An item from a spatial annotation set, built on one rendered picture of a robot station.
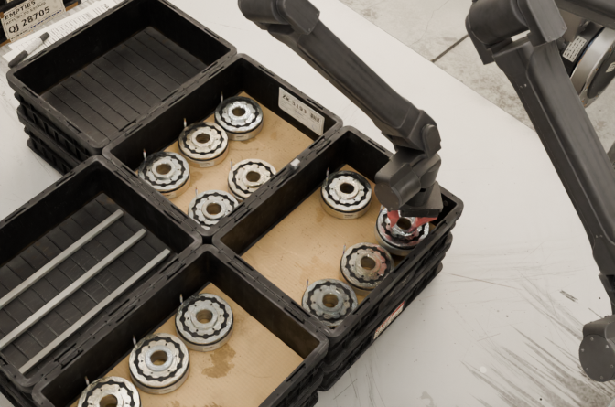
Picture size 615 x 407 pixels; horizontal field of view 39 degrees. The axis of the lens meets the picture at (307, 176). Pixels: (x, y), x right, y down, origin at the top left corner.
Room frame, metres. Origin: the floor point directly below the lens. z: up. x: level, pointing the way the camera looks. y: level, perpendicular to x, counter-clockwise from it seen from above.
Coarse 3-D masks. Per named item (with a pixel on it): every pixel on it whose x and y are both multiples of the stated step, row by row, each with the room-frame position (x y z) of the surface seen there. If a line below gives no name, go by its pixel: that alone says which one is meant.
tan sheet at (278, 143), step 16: (272, 112) 1.30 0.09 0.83; (272, 128) 1.25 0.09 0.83; (288, 128) 1.26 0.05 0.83; (176, 144) 1.19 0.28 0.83; (240, 144) 1.20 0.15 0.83; (256, 144) 1.21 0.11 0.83; (272, 144) 1.21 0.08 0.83; (288, 144) 1.22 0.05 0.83; (304, 144) 1.22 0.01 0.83; (224, 160) 1.15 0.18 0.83; (240, 160) 1.16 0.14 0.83; (272, 160) 1.17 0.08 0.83; (288, 160) 1.17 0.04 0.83; (192, 176) 1.10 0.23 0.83; (208, 176) 1.11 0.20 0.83; (224, 176) 1.11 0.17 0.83; (192, 192) 1.06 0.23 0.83
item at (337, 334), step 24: (264, 192) 1.00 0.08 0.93; (240, 216) 0.94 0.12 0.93; (456, 216) 0.99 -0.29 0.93; (216, 240) 0.89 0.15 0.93; (432, 240) 0.93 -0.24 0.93; (240, 264) 0.84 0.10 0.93; (408, 264) 0.87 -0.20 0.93; (384, 288) 0.82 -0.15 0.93; (360, 312) 0.76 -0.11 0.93; (336, 336) 0.71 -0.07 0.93
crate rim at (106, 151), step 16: (224, 64) 1.33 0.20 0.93; (256, 64) 1.34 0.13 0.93; (208, 80) 1.28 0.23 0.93; (176, 96) 1.23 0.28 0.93; (304, 96) 1.26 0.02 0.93; (160, 112) 1.18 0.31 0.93; (336, 128) 1.18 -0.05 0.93; (112, 144) 1.09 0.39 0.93; (320, 144) 1.14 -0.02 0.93; (112, 160) 1.05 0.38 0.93; (128, 176) 1.01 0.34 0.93; (256, 192) 1.00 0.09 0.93; (176, 208) 0.95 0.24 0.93; (240, 208) 0.96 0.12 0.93; (192, 224) 0.91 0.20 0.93; (224, 224) 0.92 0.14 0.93; (208, 240) 0.89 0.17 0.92
